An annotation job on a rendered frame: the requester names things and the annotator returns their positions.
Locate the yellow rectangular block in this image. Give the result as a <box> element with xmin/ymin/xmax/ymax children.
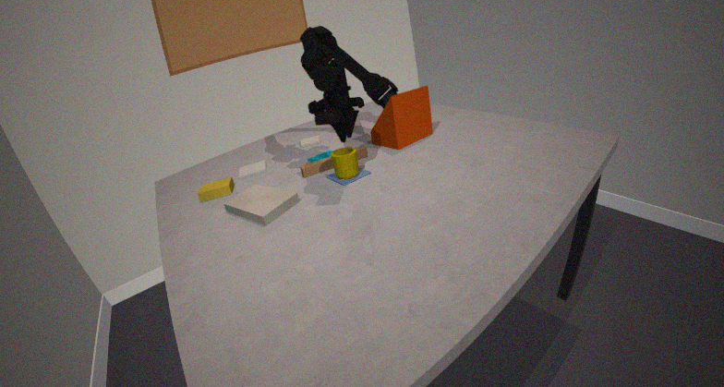
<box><xmin>198</xmin><ymin>177</ymin><xmax>234</xmax><ymax>202</ymax></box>

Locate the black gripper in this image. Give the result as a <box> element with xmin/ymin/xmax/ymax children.
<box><xmin>314</xmin><ymin>83</ymin><xmax>364</xmax><ymax>142</ymax></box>

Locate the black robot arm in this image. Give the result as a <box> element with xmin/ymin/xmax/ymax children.
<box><xmin>300</xmin><ymin>26</ymin><xmax>398</xmax><ymax>115</ymax></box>

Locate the yellow cup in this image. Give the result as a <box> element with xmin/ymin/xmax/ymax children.
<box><xmin>331</xmin><ymin>147</ymin><xmax>359</xmax><ymax>179</ymax></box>

